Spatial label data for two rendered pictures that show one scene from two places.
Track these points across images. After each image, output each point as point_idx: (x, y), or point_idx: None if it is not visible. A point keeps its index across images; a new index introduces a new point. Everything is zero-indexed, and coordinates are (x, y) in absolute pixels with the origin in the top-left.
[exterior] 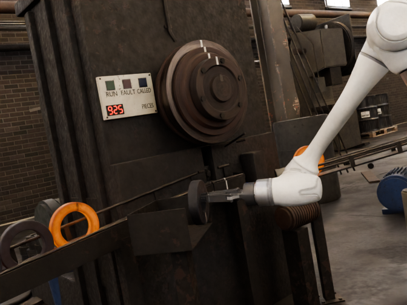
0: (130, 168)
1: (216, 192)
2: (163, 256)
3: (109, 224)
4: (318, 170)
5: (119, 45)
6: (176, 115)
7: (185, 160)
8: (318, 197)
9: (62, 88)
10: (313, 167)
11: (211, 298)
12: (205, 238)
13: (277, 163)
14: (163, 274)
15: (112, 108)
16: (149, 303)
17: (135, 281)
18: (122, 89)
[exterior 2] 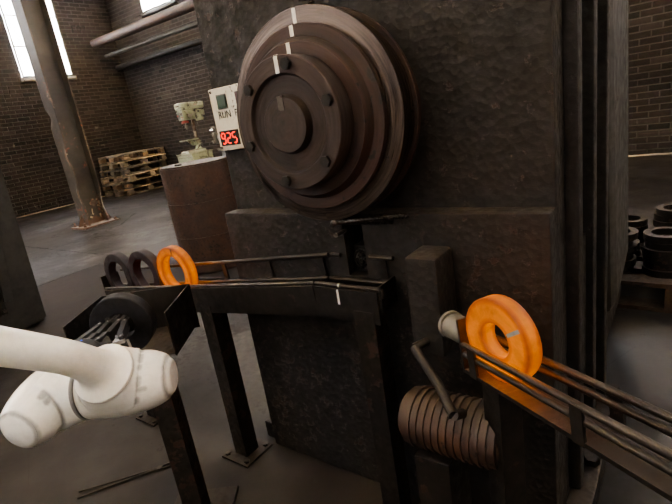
0: (239, 222)
1: (114, 324)
2: (283, 343)
3: (212, 281)
4: (94, 398)
5: (235, 31)
6: (254, 163)
7: (313, 229)
8: (12, 443)
9: None
10: (79, 388)
11: (348, 429)
12: (342, 352)
13: (543, 291)
14: (283, 362)
15: (225, 135)
16: (269, 382)
17: (217, 353)
18: (236, 106)
